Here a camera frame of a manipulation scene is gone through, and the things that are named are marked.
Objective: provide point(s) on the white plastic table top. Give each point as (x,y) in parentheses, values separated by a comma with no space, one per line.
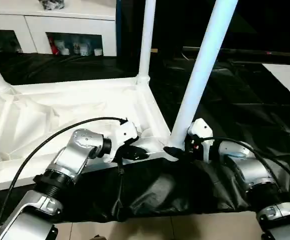
(50,115)

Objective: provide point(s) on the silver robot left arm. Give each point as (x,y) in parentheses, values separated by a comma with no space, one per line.
(75,155)

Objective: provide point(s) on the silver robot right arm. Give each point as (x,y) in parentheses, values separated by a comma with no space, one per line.
(255,175)

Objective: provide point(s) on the black plastic mat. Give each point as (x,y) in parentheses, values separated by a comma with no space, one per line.
(255,125)

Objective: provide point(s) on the small brown cardboard piece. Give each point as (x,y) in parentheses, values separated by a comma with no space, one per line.
(154,50)

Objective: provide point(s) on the white flat board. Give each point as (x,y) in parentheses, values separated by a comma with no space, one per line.
(287,82)

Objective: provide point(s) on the white glass-door cabinet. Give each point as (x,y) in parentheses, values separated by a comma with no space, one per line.
(25,25)

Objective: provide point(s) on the dark patterned jar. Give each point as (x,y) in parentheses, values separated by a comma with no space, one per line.
(52,4)

